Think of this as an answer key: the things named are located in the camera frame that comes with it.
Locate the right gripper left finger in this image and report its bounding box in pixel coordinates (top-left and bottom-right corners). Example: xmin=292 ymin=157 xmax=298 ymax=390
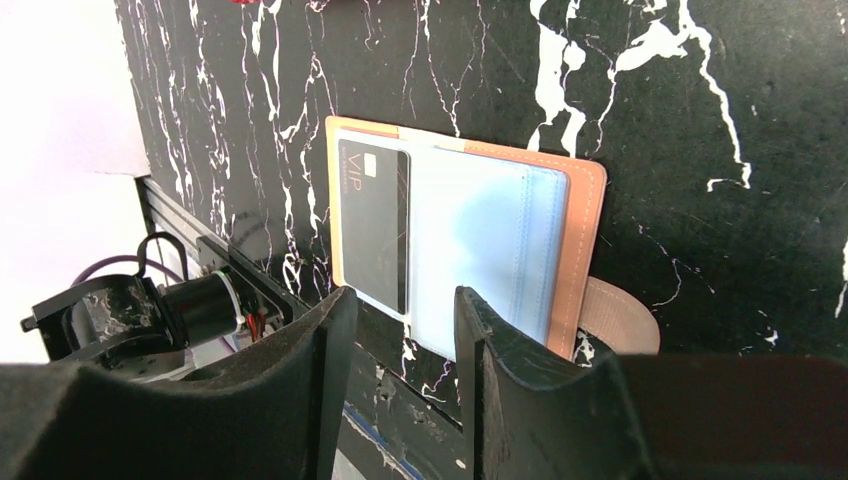
xmin=1 ymin=287 xmax=358 ymax=479

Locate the pink leather card holder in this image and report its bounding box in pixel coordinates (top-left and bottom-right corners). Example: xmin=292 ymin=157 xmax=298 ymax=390
xmin=325 ymin=116 xmax=660 ymax=360

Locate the black base frame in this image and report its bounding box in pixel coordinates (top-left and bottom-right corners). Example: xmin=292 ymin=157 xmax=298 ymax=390
xmin=21 ymin=180 xmax=466 ymax=479

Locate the black VIP credit card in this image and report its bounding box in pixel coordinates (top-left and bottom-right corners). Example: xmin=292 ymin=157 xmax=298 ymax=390
xmin=338 ymin=138 xmax=410 ymax=316

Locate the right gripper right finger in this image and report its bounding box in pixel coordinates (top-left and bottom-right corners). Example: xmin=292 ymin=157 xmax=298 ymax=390
xmin=454 ymin=287 xmax=847 ymax=479

